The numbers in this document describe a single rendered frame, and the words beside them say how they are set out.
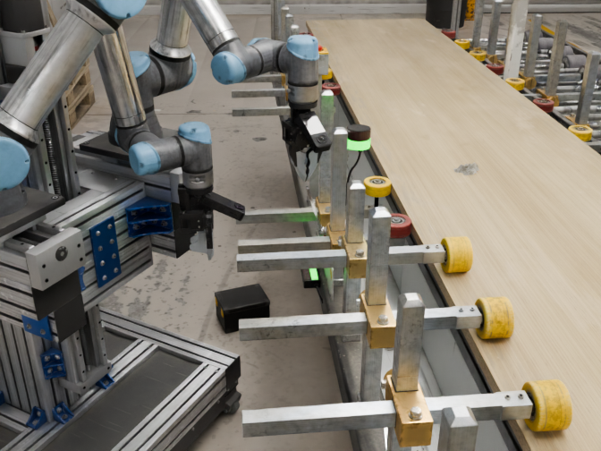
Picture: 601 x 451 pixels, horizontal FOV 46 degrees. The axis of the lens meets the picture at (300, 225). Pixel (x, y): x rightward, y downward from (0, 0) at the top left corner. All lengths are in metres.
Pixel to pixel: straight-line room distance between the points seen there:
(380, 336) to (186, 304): 1.91
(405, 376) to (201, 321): 1.96
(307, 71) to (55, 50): 0.58
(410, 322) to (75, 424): 1.44
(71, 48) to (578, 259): 1.22
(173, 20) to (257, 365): 1.39
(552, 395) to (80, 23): 1.10
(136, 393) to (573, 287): 1.40
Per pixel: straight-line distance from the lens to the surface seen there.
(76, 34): 1.49
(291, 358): 2.80
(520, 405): 1.20
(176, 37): 1.99
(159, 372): 2.45
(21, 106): 1.50
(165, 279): 3.35
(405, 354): 1.13
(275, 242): 1.80
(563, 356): 1.43
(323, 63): 2.19
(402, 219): 1.84
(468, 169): 2.18
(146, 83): 1.96
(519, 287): 1.62
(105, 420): 2.31
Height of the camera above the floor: 1.73
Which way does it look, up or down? 27 degrees down
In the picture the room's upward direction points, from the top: straight up
